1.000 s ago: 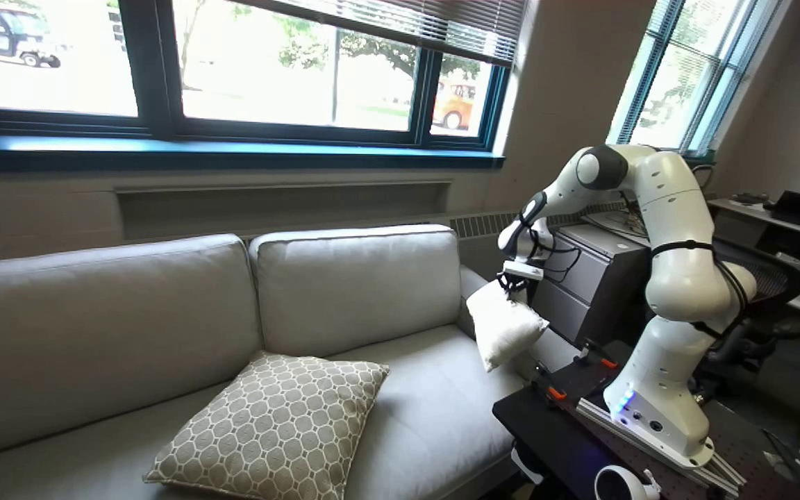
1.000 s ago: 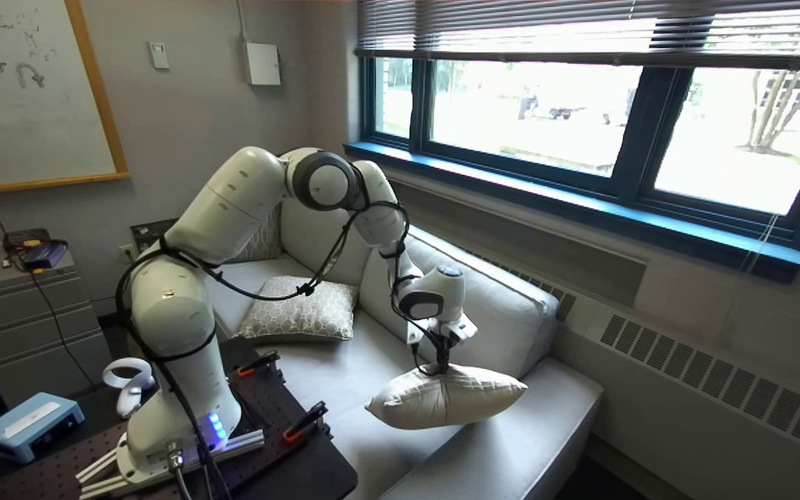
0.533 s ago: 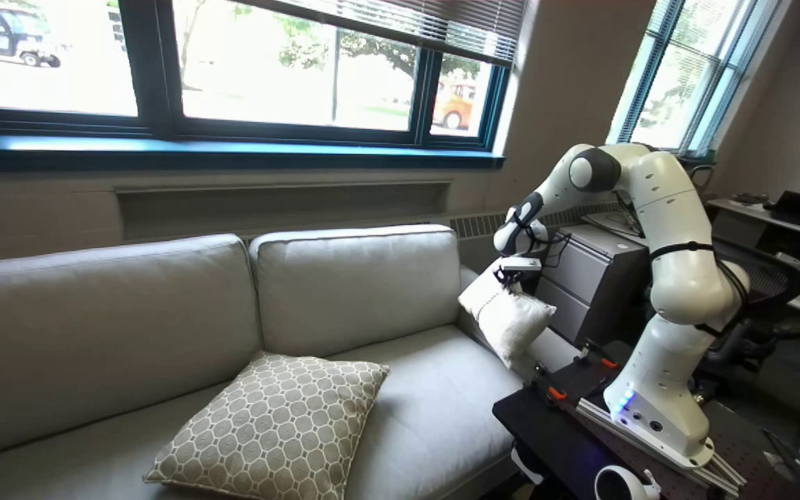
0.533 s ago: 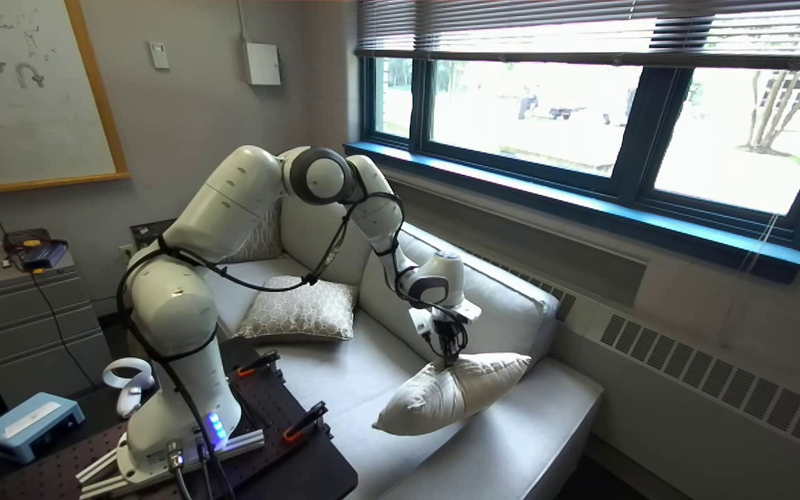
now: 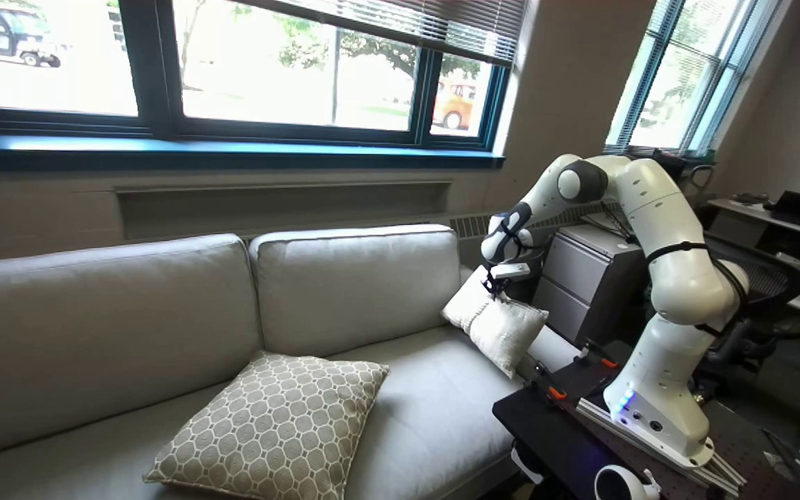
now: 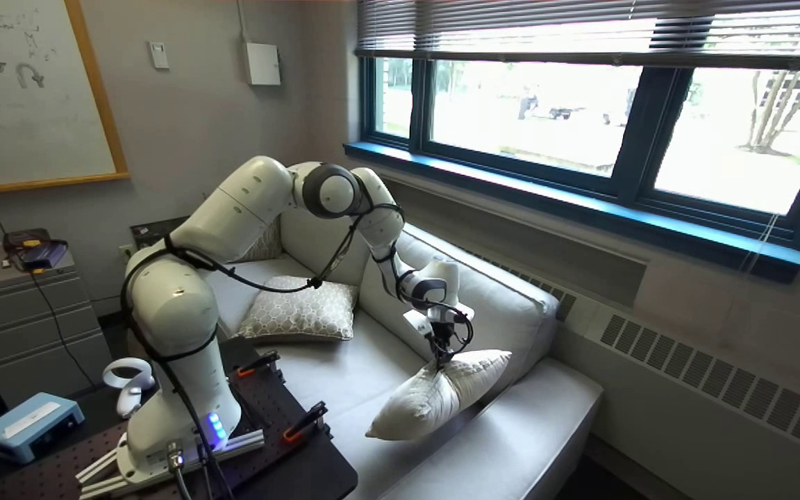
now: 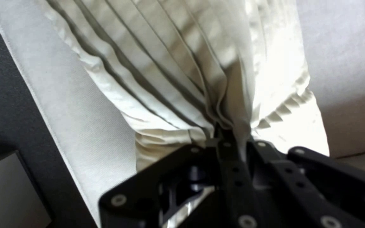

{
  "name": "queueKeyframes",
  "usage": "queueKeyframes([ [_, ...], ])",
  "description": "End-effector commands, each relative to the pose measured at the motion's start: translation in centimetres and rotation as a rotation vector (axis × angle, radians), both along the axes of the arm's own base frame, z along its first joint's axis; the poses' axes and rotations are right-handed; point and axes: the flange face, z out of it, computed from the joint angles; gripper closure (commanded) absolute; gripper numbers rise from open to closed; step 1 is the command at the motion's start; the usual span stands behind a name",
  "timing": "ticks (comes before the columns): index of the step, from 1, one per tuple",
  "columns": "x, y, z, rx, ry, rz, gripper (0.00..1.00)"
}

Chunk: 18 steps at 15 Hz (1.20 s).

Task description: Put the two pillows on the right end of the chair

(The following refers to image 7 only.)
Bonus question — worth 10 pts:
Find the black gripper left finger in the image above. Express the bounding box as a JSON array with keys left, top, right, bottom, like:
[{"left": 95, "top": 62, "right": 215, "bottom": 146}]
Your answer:
[{"left": 97, "top": 126, "right": 256, "bottom": 228}]

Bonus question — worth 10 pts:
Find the grey sofa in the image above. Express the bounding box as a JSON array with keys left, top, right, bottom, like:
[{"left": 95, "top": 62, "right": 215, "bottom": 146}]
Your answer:
[{"left": 0, "top": 0, "right": 365, "bottom": 228}]

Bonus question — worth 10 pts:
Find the cream pleated pillow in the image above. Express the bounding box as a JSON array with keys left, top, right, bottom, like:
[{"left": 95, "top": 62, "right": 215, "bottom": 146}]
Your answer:
[{"left": 38, "top": 0, "right": 332, "bottom": 228}]

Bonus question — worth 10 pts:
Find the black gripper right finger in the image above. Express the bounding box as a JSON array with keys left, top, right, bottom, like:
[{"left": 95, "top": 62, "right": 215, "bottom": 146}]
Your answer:
[{"left": 246, "top": 139, "right": 365, "bottom": 228}]

